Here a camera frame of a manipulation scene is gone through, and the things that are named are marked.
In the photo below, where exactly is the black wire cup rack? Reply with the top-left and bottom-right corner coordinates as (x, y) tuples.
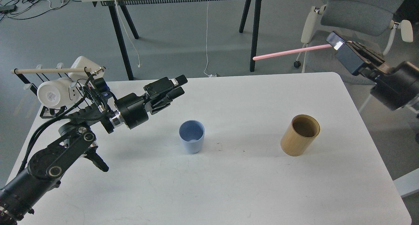
(11, 66), (106, 119)

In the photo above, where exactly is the white hanging cable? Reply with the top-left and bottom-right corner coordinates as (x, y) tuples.
(203, 1), (218, 78)

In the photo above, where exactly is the grey office chair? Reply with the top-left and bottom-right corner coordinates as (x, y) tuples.
(294, 0), (413, 87)

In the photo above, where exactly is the floor cables bundle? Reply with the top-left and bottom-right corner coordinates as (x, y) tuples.
(0, 0), (84, 21)

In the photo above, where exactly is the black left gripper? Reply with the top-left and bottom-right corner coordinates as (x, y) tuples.
(109, 75), (188, 129)

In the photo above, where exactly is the white furniture edge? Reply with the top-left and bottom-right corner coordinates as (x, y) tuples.
(393, 169), (419, 198)

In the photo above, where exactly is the bamboo cylinder holder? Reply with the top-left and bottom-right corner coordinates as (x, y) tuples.
(280, 114), (320, 157)

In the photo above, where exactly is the white mug front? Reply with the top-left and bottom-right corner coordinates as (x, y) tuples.
(37, 78), (80, 109)

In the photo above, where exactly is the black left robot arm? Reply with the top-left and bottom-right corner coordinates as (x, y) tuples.
(0, 72), (187, 225)

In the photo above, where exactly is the blue plastic cup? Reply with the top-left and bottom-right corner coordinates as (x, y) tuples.
(178, 120), (205, 154)

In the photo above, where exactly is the white mug rear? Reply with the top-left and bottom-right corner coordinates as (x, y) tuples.
(68, 56), (106, 83)

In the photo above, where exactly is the white mug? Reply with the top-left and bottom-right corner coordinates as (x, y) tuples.
(37, 78), (80, 109)
(68, 56), (106, 83)

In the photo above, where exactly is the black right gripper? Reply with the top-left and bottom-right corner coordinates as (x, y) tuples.
(326, 31), (419, 111)

